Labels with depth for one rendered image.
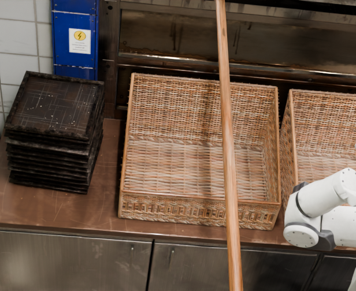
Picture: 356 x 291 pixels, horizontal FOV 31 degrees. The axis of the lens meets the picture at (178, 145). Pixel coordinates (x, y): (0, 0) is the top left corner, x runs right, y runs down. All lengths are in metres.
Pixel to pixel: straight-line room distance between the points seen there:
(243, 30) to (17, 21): 0.80
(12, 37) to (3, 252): 0.78
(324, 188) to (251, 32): 1.07
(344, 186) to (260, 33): 1.10
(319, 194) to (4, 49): 1.43
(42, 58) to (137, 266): 0.84
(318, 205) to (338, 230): 0.09
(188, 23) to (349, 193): 1.16
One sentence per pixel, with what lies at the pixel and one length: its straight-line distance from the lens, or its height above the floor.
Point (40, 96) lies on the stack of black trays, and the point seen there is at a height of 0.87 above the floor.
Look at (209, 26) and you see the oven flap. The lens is 2.33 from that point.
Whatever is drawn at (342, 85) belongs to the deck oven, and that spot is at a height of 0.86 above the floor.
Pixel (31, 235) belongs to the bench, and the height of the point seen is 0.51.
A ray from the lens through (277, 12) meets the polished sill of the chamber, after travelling 2.29.
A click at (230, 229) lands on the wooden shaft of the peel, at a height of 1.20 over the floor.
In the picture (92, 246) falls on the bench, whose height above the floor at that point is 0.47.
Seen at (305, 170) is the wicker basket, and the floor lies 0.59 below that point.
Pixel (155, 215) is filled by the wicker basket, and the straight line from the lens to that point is 2.26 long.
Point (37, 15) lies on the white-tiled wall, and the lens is 2.34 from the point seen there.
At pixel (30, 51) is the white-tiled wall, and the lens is 2.44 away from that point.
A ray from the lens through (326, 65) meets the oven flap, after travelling 2.44.
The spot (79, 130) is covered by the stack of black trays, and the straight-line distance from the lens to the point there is 2.15.
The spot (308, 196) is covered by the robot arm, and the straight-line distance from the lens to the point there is 1.41.
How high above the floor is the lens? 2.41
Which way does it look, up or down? 46 degrees down
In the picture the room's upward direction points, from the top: 9 degrees clockwise
